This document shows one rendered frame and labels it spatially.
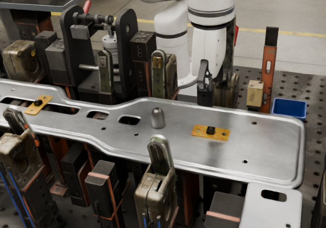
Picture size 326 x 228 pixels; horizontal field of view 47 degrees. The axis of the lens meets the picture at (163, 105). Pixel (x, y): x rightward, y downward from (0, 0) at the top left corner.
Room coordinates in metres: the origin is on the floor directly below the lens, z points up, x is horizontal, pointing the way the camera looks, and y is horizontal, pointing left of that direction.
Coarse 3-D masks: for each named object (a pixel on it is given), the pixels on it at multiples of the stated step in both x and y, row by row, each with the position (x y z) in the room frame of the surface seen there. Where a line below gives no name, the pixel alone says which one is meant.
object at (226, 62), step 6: (234, 18) 0.78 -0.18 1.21; (234, 24) 0.78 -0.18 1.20; (228, 30) 0.76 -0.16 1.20; (234, 30) 0.78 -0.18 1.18; (228, 36) 0.79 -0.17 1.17; (234, 36) 0.79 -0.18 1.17; (228, 42) 0.79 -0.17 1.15; (234, 42) 0.79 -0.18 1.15; (228, 48) 0.78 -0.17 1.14; (228, 54) 0.78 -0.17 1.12; (228, 60) 0.77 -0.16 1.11; (228, 66) 0.77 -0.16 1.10; (228, 72) 0.76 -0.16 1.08; (228, 78) 0.76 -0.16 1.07; (216, 84) 0.77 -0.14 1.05; (228, 84) 0.76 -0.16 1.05
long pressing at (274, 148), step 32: (0, 96) 0.89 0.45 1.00; (32, 96) 0.87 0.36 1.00; (64, 96) 0.85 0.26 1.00; (32, 128) 0.73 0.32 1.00; (64, 128) 0.71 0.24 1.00; (96, 128) 0.70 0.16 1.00; (128, 128) 0.69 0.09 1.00; (192, 128) 0.67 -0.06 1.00; (224, 128) 0.66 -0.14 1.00; (256, 128) 0.65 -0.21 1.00; (288, 128) 0.64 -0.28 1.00; (128, 160) 0.59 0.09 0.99; (192, 160) 0.56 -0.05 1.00; (224, 160) 0.56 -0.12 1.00; (256, 160) 0.55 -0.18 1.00; (288, 160) 0.54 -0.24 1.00
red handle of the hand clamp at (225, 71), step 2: (236, 26) 0.88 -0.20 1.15; (236, 28) 0.88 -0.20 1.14; (238, 28) 0.88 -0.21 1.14; (236, 30) 0.87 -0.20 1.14; (238, 30) 0.88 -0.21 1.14; (236, 32) 0.87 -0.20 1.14; (236, 34) 0.86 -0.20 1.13; (236, 36) 0.86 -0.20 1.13; (236, 38) 0.86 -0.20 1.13; (234, 44) 0.84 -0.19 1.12; (234, 46) 0.85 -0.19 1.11; (224, 70) 0.79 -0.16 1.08; (226, 70) 0.79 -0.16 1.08; (224, 72) 0.78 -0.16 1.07; (226, 72) 0.78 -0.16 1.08; (224, 74) 0.78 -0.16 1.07; (226, 74) 0.78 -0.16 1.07; (224, 76) 0.77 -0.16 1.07; (226, 76) 0.77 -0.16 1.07; (224, 78) 0.77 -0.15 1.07; (226, 78) 0.77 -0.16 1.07; (224, 80) 0.77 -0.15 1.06; (226, 80) 0.77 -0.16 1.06
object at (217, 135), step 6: (198, 126) 0.67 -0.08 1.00; (204, 126) 0.67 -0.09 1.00; (192, 132) 0.65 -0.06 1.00; (198, 132) 0.65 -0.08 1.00; (204, 132) 0.65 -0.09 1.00; (210, 132) 0.64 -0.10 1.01; (216, 132) 0.64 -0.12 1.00; (222, 132) 0.64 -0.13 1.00; (228, 132) 0.64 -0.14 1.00; (210, 138) 0.63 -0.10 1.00; (216, 138) 0.62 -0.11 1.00; (222, 138) 0.62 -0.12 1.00
